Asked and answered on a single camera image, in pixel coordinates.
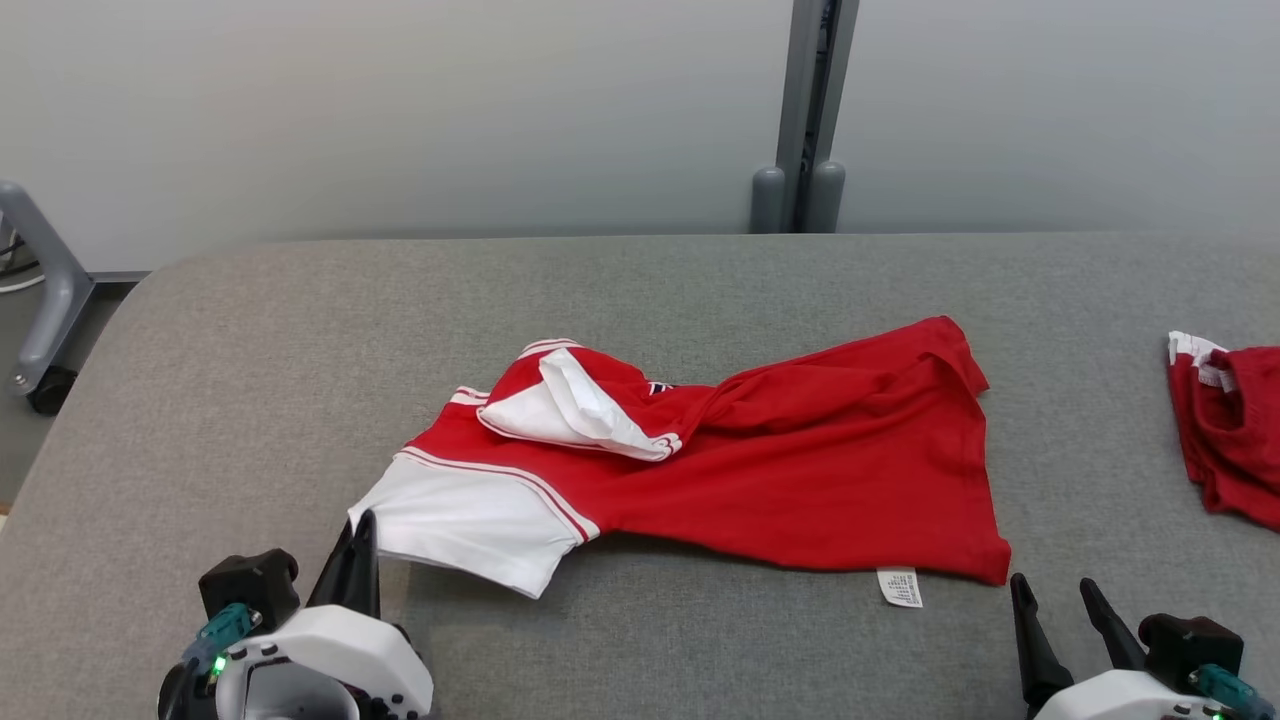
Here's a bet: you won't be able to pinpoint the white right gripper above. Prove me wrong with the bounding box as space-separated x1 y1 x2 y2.
1010 573 1233 720

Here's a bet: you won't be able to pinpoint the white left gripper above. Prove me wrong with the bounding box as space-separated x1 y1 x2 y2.
158 510 434 720

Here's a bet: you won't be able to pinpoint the red shorts with white stripe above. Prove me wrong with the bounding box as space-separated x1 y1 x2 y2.
1167 331 1280 532

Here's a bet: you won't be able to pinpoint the red jersey with white sleeves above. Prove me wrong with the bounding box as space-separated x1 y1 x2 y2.
348 316 1013 609

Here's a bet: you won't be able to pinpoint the black caster wheel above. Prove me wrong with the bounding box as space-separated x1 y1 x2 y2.
27 366 80 417

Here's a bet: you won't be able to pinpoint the grey curved stand leg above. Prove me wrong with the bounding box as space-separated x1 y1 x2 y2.
0 180 97 397

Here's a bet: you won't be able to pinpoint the black floor cable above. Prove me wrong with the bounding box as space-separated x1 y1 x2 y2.
0 225 46 296

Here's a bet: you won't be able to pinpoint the grey rounded post foot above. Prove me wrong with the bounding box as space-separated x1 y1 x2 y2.
808 161 847 234
751 165 788 234

